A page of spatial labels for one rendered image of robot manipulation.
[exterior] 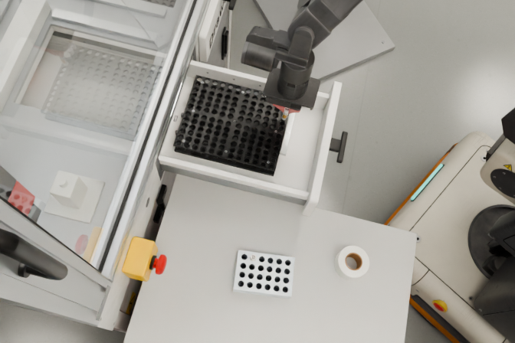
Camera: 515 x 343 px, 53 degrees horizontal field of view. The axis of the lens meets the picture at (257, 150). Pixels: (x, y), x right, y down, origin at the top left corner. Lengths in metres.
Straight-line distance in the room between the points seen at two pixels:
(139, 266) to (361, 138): 1.34
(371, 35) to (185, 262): 1.52
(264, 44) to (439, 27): 1.72
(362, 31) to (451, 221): 0.96
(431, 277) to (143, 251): 1.04
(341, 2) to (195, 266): 0.65
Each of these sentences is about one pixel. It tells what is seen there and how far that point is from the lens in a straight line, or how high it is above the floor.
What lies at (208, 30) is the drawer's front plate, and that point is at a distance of 1.21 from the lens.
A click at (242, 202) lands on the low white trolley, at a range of 1.21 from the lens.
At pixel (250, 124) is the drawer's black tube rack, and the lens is 1.13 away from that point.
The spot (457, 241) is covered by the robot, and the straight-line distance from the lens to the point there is 1.85.
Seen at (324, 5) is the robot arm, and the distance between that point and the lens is 0.86.
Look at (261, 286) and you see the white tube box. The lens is 1.14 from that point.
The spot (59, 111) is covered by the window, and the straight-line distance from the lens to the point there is 0.61.
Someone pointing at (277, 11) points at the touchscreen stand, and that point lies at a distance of 2.38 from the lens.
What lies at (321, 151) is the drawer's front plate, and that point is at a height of 0.93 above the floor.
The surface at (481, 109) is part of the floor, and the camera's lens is 2.43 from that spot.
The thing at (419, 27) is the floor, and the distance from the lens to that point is 2.54.
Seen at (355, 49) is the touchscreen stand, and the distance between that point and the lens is 2.33.
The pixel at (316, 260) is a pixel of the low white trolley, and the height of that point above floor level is 0.76.
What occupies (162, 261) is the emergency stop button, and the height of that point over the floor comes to 0.89.
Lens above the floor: 1.92
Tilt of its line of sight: 68 degrees down
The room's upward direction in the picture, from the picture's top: 11 degrees clockwise
